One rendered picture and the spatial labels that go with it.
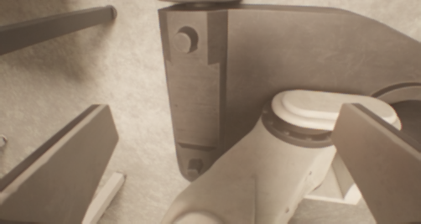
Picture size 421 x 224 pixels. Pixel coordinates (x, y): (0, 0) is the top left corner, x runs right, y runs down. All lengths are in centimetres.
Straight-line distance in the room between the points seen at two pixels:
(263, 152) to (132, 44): 57
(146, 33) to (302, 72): 48
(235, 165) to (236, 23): 28
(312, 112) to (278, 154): 9
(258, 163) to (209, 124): 26
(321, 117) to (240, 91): 21
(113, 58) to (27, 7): 37
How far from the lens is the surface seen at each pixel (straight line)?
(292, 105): 36
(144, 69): 76
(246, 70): 48
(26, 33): 54
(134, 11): 72
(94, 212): 108
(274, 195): 28
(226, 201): 23
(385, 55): 53
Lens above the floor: 61
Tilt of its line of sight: 57 degrees down
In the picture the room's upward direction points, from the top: 157 degrees counter-clockwise
